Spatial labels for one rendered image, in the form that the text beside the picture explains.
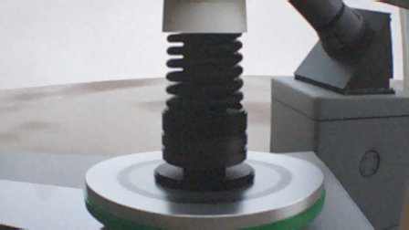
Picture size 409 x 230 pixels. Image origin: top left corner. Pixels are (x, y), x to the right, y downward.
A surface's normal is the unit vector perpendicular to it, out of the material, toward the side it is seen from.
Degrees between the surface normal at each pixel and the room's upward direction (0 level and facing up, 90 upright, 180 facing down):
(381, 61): 90
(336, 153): 90
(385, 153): 90
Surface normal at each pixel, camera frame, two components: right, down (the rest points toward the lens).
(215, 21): 0.26, 0.17
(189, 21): -0.32, 0.16
